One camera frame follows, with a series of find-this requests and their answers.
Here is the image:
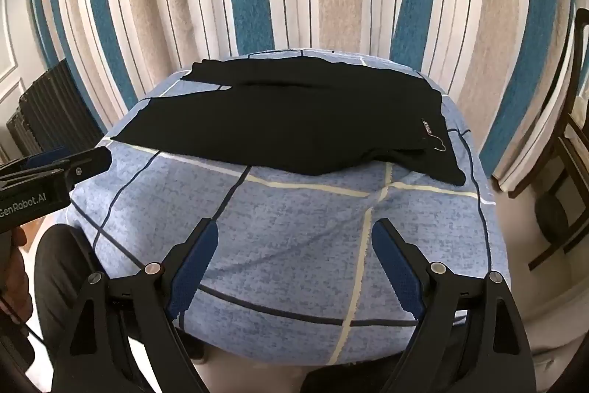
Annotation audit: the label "black pants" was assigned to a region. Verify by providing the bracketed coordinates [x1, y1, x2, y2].
[115, 56, 465, 186]

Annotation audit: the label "person's left hand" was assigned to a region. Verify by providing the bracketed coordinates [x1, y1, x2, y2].
[1, 227, 33, 323]

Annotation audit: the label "dark radiator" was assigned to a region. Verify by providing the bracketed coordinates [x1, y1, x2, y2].
[6, 60, 103, 157]

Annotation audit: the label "dark wooden chair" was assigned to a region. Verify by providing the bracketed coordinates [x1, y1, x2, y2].
[508, 8, 588, 271]

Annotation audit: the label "blue checked bed sheet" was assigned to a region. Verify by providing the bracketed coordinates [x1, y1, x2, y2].
[59, 96, 508, 366]

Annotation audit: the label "striped curtain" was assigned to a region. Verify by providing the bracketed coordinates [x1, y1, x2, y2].
[31, 0, 588, 191]

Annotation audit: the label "black cable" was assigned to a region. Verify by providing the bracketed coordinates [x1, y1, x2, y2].
[0, 295, 47, 347]

